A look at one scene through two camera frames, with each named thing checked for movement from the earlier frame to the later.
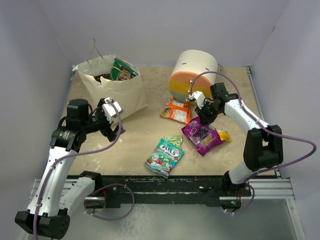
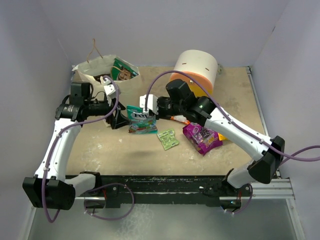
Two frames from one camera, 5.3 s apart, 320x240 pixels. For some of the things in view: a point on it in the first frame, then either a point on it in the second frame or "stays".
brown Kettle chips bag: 107,76 stays
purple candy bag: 205,137 stays
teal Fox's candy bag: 162,158 to 140,121
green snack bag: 122,70 stays
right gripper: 204,118 to 160,115
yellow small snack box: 224,135 stays
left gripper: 107,131 to 120,120
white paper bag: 127,93 stays
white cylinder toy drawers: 187,65 stays
